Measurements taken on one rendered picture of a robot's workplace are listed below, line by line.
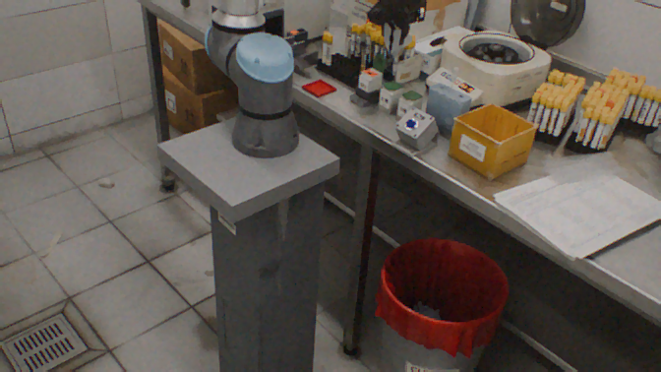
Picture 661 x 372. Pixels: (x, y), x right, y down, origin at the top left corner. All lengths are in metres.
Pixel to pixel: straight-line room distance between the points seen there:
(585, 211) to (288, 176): 0.62
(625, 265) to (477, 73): 0.64
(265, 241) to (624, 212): 0.77
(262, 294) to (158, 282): 0.92
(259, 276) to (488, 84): 0.76
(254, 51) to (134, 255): 1.40
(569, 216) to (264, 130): 0.66
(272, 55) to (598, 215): 0.74
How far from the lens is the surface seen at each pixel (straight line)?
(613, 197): 1.54
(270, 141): 1.41
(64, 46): 3.19
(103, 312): 2.41
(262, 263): 1.54
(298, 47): 1.90
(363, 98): 1.74
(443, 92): 1.63
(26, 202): 2.98
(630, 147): 1.78
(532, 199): 1.46
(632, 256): 1.42
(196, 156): 1.44
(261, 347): 1.75
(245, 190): 1.32
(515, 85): 1.78
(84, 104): 3.33
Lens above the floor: 1.70
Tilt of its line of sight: 36 degrees down
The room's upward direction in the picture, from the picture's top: 4 degrees clockwise
